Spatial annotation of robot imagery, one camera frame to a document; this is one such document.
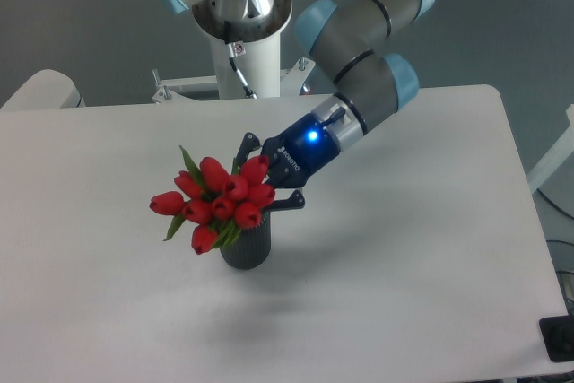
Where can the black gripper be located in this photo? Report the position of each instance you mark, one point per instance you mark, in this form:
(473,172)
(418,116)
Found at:
(294,156)

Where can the red tulip bouquet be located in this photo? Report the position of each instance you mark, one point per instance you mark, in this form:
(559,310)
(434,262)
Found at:
(222,204)

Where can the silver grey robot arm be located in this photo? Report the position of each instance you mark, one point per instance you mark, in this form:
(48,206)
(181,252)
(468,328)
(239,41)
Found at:
(341,41)

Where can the dark grey ribbed vase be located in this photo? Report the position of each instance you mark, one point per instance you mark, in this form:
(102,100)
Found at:
(251,248)

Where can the white rounded furniture piece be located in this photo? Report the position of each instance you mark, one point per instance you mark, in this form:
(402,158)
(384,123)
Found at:
(46,89)

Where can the black box at table edge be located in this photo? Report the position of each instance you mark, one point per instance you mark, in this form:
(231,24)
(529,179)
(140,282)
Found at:
(557,334)

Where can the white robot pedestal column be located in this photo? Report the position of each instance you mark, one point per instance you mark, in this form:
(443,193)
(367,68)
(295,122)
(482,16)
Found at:
(245,43)

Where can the white frame bar right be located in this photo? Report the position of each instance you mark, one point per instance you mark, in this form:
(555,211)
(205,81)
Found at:
(558,153)

